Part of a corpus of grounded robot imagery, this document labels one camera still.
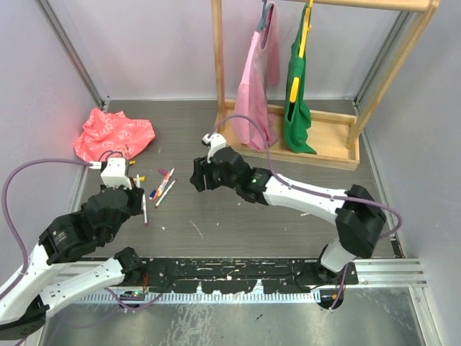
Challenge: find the orange marker pen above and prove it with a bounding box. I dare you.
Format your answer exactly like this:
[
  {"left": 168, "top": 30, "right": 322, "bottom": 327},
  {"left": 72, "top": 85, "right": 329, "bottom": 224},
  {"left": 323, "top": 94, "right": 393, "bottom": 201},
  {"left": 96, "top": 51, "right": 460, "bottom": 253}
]
[{"left": 156, "top": 167, "right": 175, "bottom": 198}]

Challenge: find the grey clothes hanger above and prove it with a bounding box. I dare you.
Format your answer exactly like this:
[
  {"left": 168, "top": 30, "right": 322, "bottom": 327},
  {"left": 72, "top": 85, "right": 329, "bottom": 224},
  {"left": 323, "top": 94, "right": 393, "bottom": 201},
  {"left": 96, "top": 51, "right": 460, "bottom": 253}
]
[{"left": 256, "top": 0, "right": 274, "bottom": 32}]

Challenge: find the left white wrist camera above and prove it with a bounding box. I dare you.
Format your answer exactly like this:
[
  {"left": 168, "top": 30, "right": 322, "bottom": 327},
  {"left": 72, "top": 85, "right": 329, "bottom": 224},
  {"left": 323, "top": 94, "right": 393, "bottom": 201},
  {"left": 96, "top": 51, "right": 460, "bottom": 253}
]
[{"left": 100, "top": 157, "right": 133, "bottom": 190}]

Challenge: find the white cable duct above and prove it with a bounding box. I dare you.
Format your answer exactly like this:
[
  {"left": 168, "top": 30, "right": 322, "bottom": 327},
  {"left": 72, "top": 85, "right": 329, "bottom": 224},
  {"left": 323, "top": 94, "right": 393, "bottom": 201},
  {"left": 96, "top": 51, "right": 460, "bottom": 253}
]
[{"left": 76, "top": 289, "right": 321, "bottom": 304}]

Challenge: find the yellow clothes hanger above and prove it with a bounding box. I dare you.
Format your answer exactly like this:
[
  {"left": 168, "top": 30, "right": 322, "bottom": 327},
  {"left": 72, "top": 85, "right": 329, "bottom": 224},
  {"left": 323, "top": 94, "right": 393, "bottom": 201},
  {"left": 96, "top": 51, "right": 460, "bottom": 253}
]
[{"left": 289, "top": 1, "right": 313, "bottom": 103}]

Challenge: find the red patterned cloth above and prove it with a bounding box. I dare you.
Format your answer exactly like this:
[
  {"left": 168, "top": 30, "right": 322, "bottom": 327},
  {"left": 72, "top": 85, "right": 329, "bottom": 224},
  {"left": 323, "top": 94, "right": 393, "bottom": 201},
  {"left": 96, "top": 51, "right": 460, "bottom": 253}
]
[{"left": 73, "top": 108, "right": 156, "bottom": 162}]

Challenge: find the wooden clothes rack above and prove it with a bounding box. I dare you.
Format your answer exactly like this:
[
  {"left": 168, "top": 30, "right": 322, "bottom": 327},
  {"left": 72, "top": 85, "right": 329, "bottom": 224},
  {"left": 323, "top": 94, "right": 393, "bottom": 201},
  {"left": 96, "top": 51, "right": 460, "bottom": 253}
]
[{"left": 211, "top": 1, "right": 440, "bottom": 171}]

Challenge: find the green shirt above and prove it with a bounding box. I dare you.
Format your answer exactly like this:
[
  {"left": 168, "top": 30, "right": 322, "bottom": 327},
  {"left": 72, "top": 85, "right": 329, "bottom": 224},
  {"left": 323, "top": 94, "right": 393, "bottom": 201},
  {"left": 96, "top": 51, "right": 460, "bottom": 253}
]
[{"left": 284, "top": 11, "right": 317, "bottom": 155}]

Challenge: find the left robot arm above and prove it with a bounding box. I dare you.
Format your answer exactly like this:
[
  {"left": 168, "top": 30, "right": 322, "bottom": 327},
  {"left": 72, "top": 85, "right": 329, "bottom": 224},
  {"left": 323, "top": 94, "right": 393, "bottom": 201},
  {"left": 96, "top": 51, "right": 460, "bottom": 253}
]
[{"left": 1, "top": 187, "right": 144, "bottom": 340}]

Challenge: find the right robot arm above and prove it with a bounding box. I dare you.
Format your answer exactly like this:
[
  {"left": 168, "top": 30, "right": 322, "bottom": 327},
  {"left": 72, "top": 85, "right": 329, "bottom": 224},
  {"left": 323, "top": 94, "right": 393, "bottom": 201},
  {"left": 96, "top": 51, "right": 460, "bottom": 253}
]
[{"left": 190, "top": 147, "right": 386, "bottom": 284}]

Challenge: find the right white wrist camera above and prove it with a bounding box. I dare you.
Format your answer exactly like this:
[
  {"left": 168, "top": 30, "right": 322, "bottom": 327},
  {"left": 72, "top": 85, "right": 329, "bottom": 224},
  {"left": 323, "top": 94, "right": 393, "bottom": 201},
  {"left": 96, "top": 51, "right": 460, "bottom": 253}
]
[{"left": 202, "top": 133, "right": 227, "bottom": 163}]

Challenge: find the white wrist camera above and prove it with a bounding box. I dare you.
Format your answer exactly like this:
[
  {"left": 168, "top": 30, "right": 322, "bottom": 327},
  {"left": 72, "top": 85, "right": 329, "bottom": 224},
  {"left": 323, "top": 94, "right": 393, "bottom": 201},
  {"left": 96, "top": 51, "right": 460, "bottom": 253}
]
[
  {"left": 100, "top": 157, "right": 133, "bottom": 190},
  {"left": 202, "top": 133, "right": 227, "bottom": 163}
]

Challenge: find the purple capped white pen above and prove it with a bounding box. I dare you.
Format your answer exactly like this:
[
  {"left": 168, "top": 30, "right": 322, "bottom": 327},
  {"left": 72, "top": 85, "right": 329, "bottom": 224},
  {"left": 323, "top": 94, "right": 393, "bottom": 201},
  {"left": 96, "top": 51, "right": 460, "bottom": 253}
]
[{"left": 141, "top": 193, "right": 148, "bottom": 226}]

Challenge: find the pink shirt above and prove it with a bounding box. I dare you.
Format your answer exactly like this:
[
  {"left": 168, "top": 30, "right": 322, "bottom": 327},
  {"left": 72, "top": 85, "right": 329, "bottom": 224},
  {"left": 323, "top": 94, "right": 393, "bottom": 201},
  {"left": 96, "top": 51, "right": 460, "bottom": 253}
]
[{"left": 230, "top": 2, "right": 280, "bottom": 152}]

